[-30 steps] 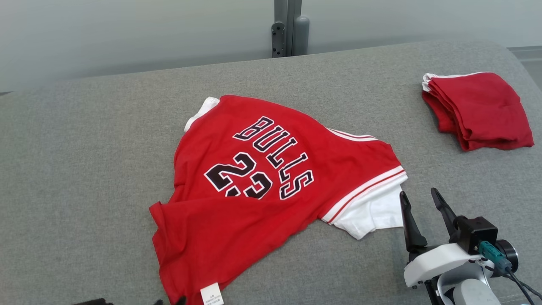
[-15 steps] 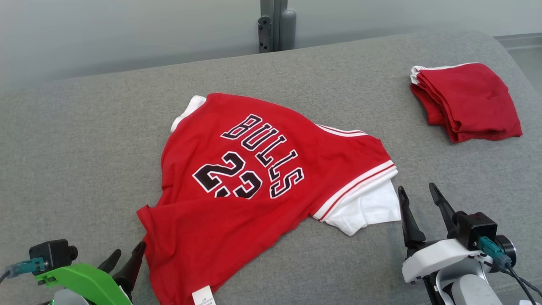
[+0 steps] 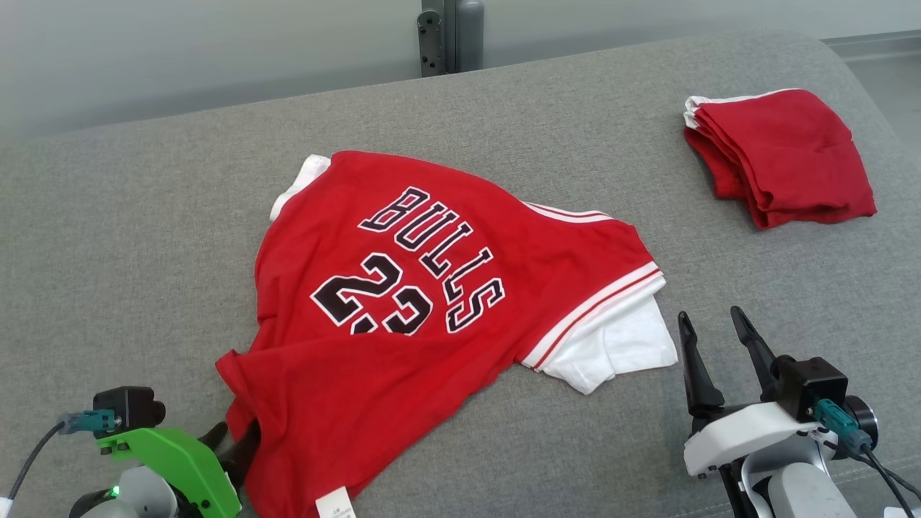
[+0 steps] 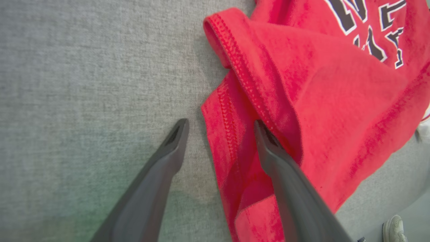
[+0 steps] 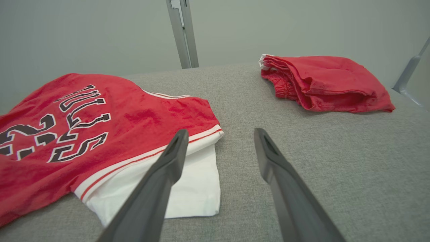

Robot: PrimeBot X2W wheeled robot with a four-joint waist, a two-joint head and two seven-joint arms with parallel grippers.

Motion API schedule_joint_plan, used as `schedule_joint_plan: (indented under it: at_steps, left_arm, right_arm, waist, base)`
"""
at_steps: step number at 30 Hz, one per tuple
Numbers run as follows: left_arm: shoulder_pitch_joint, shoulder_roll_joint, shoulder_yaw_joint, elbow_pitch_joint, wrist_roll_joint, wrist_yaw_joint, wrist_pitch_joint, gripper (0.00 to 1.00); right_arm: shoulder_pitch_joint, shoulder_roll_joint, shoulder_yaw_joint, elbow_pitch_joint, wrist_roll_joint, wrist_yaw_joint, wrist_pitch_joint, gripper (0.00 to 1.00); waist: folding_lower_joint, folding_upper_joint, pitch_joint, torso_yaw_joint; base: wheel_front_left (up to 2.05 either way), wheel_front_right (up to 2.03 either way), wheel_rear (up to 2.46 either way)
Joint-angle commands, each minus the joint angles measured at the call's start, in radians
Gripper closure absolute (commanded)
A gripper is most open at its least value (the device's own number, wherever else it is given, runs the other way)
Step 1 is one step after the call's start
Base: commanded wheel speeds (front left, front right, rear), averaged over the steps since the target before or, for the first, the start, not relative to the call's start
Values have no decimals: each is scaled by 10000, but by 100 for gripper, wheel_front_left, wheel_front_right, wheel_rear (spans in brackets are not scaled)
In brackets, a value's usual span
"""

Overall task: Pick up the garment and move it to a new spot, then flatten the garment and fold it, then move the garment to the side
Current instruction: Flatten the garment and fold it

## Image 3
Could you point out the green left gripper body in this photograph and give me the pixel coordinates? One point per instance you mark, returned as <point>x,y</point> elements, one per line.
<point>180,457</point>

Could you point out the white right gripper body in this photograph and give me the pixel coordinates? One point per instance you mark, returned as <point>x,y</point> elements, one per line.
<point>748,435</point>

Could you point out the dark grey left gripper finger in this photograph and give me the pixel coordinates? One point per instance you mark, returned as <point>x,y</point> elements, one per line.
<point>243,453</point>
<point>216,437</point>

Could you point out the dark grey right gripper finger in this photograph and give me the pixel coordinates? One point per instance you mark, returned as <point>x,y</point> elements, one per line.
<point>759,356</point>
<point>699,381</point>

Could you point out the red Bulls jersey white trim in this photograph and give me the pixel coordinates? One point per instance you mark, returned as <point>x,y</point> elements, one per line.
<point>345,388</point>

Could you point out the red shorts white side stripe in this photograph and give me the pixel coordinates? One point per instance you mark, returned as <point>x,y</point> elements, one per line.
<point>791,158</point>

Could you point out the grey fabric sofa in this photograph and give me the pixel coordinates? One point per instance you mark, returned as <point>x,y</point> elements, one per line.
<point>180,216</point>

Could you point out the grey round cylinder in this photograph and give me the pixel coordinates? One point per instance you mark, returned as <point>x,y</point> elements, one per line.
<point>470,36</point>

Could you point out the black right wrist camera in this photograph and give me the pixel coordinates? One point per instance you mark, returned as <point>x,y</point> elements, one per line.
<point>813,381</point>

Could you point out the grey metal post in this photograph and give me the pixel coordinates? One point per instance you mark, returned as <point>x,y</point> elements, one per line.
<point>450,36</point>

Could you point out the dark grey hinge bracket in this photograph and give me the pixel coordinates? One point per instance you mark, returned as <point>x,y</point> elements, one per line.
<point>431,43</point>

